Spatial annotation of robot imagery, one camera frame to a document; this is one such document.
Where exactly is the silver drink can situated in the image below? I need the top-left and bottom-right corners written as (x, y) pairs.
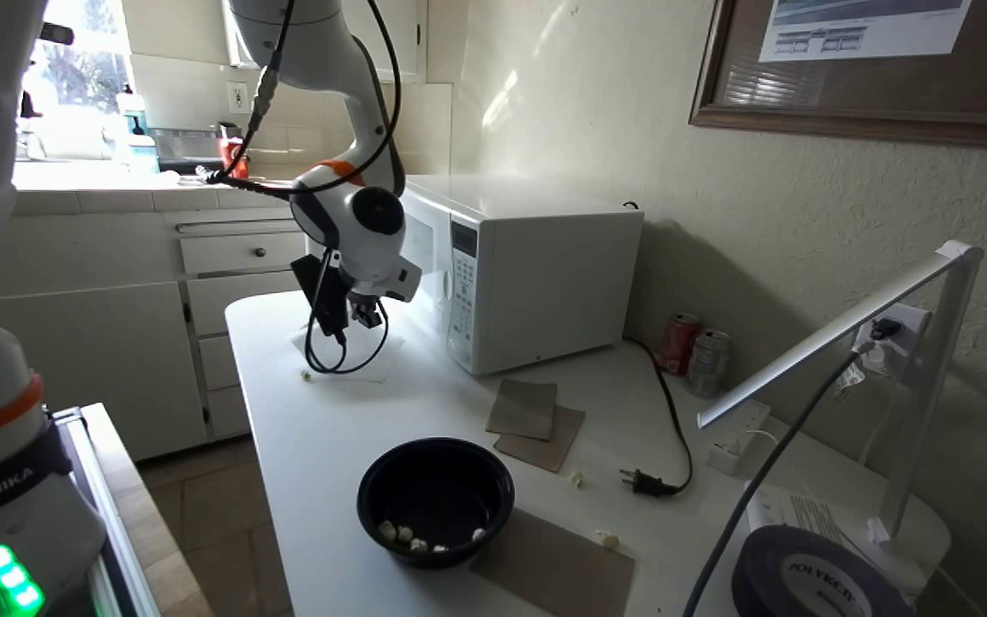
top-left (686, 326), bottom-right (740, 397)

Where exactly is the white wall outlet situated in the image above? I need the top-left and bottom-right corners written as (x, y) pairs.
top-left (849, 299), bottom-right (935, 383)

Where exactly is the wide white drawer with knob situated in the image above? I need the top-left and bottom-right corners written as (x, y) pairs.
top-left (176, 224), bottom-right (311, 277)

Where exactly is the red white labelled can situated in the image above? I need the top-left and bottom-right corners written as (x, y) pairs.
top-left (215, 123), bottom-right (253, 183)

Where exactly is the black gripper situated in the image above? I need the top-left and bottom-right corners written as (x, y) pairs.
top-left (346, 287), bottom-right (396, 335)

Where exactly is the black camera on tripod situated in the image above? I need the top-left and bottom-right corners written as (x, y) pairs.
top-left (17, 20), bottom-right (76, 120)

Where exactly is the red drink can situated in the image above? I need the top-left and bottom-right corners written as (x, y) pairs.
top-left (660, 312), bottom-right (707, 376)

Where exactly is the dark tape roll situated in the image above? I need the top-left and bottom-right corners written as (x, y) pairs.
top-left (731, 520), bottom-right (921, 617)

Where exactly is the large brown paper napkin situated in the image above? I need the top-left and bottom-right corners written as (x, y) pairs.
top-left (467, 509), bottom-right (640, 617)

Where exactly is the white upper cabinet door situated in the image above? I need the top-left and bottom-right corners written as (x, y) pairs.
top-left (336, 0), bottom-right (430, 87)

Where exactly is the brown framed picture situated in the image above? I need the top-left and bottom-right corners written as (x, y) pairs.
top-left (689, 0), bottom-right (987, 155)

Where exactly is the narrow white drawer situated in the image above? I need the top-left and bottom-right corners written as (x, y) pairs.
top-left (194, 332), bottom-right (245, 396)

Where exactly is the black round bowl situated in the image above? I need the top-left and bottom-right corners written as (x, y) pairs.
top-left (352, 434), bottom-right (519, 574)

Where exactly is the white microwave oven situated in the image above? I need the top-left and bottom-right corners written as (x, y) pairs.
top-left (396, 171), bottom-right (647, 382)

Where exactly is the bright kitchen window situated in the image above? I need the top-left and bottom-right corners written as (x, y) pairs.
top-left (12, 0), bottom-right (136, 165)

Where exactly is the aluminium rail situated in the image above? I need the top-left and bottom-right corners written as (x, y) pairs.
top-left (51, 406), bottom-right (166, 617)

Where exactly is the white small box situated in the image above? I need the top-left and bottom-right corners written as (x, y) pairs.
top-left (707, 397), bottom-right (791, 481)

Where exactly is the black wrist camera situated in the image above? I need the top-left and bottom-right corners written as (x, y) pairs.
top-left (290, 251), bottom-right (358, 343)

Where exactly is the white kitchen base cabinet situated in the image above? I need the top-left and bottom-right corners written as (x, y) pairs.
top-left (0, 159), bottom-right (326, 464)

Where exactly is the wooden bench top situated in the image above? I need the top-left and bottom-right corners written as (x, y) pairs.
top-left (47, 397), bottom-right (221, 617)

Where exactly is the black power cord with plug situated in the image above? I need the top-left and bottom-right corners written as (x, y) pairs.
top-left (616, 338), bottom-right (700, 501)

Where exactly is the black lamp cable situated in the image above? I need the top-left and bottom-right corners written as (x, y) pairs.
top-left (679, 316), bottom-right (906, 617)

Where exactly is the small clear bottle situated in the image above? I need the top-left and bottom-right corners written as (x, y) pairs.
top-left (17, 123), bottom-right (47, 165)

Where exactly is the grey metal tray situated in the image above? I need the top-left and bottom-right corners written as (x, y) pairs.
top-left (148, 123), bottom-right (229, 180)

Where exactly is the tall white drawer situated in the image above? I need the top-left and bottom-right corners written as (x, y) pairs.
top-left (181, 271), bottom-right (306, 343)

